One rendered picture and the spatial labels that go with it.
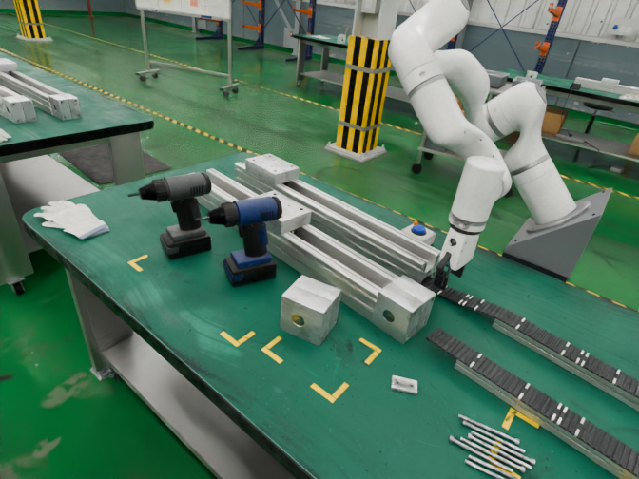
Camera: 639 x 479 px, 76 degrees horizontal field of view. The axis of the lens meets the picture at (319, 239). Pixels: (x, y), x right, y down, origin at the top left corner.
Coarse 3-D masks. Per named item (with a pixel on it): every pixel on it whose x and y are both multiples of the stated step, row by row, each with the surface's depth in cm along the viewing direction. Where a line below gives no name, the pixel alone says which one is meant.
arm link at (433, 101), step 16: (432, 80) 89; (416, 96) 91; (432, 96) 89; (448, 96) 89; (416, 112) 93; (432, 112) 89; (448, 112) 88; (432, 128) 91; (448, 128) 89; (464, 128) 89; (448, 144) 92; (464, 144) 94; (480, 144) 94; (464, 160) 99
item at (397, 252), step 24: (240, 168) 146; (264, 192) 142; (288, 192) 131; (312, 192) 134; (312, 216) 127; (336, 216) 120; (360, 216) 122; (360, 240) 115; (384, 240) 111; (408, 240) 113; (384, 264) 112; (408, 264) 106; (432, 264) 110
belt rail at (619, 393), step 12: (504, 324) 95; (516, 336) 94; (528, 336) 92; (540, 348) 92; (552, 360) 90; (564, 360) 88; (576, 372) 87; (588, 372) 85; (600, 384) 84; (612, 384) 83; (624, 396) 82; (636, 408) 81
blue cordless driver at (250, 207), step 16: (224, 208) 91; (240, 208) 92; (256, 208) 93; (272, 208) 95; (224, 224) 92; (240, 224) 93; (256, 224) 96; (256, 240) 99; (240, 256) 101; (256, 256) 101; (240, 272) 99; (256, 272) 101; (272, 272) 104
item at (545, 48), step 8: (488, 0) 693; (536, 0) 649; (560, 0) 627; (528, 8) 660; (560, 8) 630; (560, 16) 643; (552, 24) 644; (504, 32) 695; (552, 32) 648; (552, 40) 660; (448, 48) 754; (512, 48) 696; (536, 48) 619; (544, 48) 647; (544, 56) 666; (520, 64) 696; (536, 64) 676; (544, 64) 679
